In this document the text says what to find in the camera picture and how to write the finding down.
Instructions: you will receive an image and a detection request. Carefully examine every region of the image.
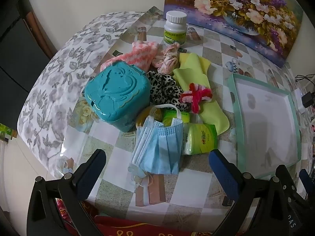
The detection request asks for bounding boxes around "checkered plastic tablecloth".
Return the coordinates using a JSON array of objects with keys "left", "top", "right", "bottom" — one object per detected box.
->
[{"left": 53, "top": 5, "right": 310, "bottom": 217}]

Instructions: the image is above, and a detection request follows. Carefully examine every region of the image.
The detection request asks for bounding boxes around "leopard print scrunchie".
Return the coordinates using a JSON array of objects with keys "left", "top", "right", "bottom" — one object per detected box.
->
[{"left": 146, "top": 70, "right": 189, "bottom": 111}]

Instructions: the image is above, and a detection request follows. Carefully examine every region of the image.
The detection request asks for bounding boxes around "pink floral fabric piece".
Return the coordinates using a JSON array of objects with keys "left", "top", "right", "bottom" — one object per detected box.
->
[{"left": 151, "top": 43, "right": 181, "bottom": 74}]

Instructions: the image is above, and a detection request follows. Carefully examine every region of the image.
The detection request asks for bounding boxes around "bundle of blue face masks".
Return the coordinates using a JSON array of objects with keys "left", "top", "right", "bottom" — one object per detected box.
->
[{"left": 132, "top": 104, "right": 184, "bottom": 175}]

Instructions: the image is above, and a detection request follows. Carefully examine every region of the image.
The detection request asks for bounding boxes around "red gold printed cloth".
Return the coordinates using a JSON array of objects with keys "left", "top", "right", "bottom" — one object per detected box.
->
[{"left": 57, "top": 199, "right": 214, "bottom": 236}]

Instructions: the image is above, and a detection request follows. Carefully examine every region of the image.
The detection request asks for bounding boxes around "green tissue pack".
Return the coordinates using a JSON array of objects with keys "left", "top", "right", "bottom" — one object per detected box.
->
[
  {"left": 182, "top": 124, "right": 218, "bottom": 156},
  {"left": 161, "top": 109, "right": 191, "bottom": 126}
]

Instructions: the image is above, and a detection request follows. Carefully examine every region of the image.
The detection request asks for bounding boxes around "teal-edged white tray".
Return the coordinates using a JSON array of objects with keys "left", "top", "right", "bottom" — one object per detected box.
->
[{"left": 228, "top": 73, "right": 303, "bottom": 179}]

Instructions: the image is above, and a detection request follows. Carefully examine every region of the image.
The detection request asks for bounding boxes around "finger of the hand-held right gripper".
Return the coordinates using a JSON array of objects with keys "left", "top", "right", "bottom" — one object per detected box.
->
[{"left": 299, "top": 169, "right": 315, "bottom": 202}]

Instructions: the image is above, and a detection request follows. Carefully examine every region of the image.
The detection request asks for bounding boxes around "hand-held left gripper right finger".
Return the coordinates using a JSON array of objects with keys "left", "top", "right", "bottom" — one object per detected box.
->
[{"left": 212, "top": 149, "right": 290, "bottom": 236}]

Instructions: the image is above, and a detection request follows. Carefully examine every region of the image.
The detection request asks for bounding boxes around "flower painting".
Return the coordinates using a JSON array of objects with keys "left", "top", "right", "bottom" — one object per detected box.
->
[{"left": 164, "top": 0, "right": 304, "bottom": 68}]

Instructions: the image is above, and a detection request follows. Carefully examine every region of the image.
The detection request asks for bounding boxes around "white power strip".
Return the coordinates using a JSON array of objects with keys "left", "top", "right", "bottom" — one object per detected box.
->
[{"left": 294, "top": 88, "right": 306, "bottom": 104}]

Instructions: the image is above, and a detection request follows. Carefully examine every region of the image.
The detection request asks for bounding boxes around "yellow-green cloth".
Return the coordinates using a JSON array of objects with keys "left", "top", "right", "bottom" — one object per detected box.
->
[{"left": 172, "top": 53, "right": 229, "bottom": 136}]

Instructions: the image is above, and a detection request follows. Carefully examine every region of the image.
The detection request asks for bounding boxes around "dark cabinet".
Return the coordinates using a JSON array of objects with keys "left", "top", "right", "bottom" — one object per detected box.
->
[{"left": 0, "top": 0, "right": 57, "bottom": 109}]

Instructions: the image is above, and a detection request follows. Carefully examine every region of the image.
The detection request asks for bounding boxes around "red pink yarn pompom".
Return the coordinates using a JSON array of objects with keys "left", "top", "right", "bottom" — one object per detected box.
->
[{"left": 180, "top": 82, "right": 212, "bottom": 114}]

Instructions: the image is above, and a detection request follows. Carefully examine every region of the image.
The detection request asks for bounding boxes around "white bottle green label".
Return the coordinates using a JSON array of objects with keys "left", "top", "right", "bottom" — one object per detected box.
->
[{"left": 164, "top": 10, "right": 188, "bottom": 46}]

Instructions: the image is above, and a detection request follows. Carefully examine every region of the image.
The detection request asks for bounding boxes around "pink white knitted cloth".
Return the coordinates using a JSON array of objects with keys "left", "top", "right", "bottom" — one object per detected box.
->
[{"left": 100, "top": 41, "right": 160, "bottom": 75}]

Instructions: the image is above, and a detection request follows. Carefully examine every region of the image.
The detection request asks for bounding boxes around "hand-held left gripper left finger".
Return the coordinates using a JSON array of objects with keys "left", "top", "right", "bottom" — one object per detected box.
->
[{"left": 27, "top": 149, "right": 107, "bottom": 236}]

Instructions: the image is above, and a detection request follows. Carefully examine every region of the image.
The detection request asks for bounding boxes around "teal plastic box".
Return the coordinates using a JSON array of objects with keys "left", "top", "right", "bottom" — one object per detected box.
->
[{"left": 82, "top": 61, "right": 151, "bottom": 133}]

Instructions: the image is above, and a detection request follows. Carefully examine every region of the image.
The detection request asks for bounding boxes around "black power adapter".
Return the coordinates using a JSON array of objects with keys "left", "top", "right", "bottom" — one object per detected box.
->
[{"left": 302, "top": 92, "right": 315, "bottom": 109}]

